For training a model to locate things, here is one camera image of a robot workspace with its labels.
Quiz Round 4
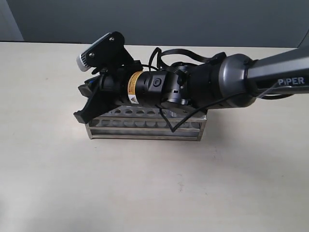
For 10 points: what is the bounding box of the black gripper body yellow label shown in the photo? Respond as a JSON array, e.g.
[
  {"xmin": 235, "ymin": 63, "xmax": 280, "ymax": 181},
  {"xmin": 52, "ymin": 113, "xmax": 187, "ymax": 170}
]
[{"xmin": 98, "ymin": 69, "xmax": 167, "ymax": 105}]

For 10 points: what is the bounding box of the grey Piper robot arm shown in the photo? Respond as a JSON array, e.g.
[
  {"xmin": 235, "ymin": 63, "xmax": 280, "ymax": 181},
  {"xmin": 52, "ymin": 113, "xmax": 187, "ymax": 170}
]
[{"xmin": 74, "ymin": 48, "xmax": 309, "ymax": 124}]

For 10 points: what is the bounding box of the stainless steel test tube rack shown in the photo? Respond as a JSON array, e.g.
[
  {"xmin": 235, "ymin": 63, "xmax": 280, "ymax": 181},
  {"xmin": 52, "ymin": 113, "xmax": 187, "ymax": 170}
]
[{"xmin": 85, "ymin": 106, "xmax": 207, "ymax": 141}]

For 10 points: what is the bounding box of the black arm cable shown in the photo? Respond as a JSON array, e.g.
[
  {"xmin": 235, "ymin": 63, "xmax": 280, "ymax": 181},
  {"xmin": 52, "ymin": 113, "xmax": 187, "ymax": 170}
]
[{"xmin": 149, "ymin": 47, "xmax": 273, "ymax": 133}]

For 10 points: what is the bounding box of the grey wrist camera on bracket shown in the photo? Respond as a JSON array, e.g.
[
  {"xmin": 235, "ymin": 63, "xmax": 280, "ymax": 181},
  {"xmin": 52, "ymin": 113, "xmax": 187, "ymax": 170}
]
[{"xmin": 76, "ymin": 31, "xmax": 134, "ymax": 72}]

